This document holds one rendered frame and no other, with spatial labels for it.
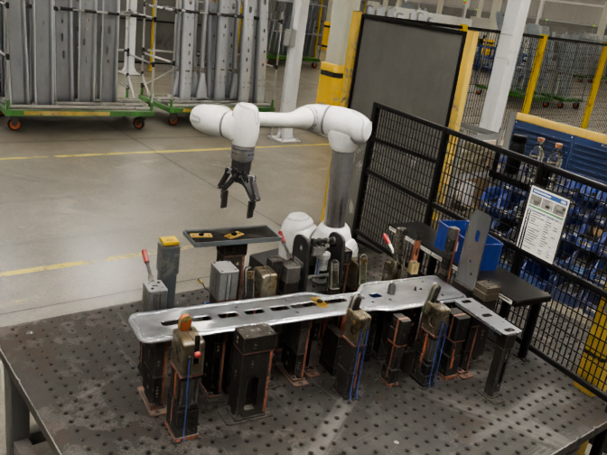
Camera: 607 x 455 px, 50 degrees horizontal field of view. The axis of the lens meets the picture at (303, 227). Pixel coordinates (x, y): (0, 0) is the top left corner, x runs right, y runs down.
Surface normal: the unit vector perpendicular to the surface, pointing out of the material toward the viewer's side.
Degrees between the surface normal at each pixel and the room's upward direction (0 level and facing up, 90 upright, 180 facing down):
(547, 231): 90
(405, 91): 91
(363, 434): 0
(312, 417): 0
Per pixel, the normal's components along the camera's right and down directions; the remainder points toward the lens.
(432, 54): -0.78, 0.09
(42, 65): 0.54, 0.29
